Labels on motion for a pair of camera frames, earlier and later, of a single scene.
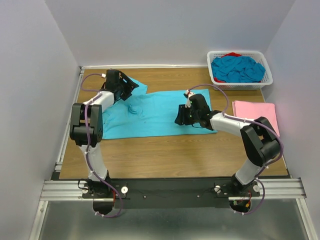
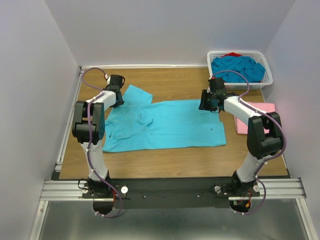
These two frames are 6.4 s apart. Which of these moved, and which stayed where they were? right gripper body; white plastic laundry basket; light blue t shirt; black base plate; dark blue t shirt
Moved: right gripper body; light blue t shirt
Stayed: white plastic laundry basket; black base plate; dark blue t shirt
